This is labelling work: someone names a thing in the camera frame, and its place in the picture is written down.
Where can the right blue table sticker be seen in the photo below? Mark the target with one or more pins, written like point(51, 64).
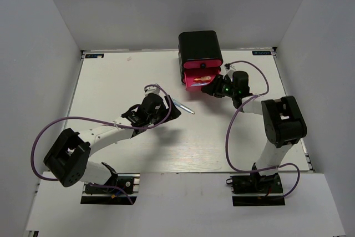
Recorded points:
point(262, 53)

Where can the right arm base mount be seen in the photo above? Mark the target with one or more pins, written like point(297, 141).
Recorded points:
point(252, 190)

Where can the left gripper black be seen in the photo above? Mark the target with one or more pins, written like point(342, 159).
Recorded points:
point(166, 112)

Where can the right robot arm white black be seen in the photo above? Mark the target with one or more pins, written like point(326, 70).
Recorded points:
point(283, 121)

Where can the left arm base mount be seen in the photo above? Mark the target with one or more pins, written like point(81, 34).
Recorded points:
point(122, 190)

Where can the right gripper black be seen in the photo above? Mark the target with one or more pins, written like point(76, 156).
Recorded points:
point(214, 87)

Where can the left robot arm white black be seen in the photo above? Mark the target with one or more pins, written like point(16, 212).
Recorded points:
point(68, 158)

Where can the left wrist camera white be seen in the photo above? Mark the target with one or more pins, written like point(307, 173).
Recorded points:
point(152, 89)

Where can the light blue clip pen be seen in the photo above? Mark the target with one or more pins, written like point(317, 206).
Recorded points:
point(182, 106)

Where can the left blue table sticker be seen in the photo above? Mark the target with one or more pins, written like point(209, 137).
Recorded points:
point(94, 56)

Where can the blue table sticker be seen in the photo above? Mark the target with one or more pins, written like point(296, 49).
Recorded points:
point(262, 53)
point(94, 56)

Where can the pink drawer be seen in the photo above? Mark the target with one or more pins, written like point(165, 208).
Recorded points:
point(190, 74)
point(202, 64)

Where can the black drawer cabinet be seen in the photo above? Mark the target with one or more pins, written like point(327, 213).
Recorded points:
point(198, 45)

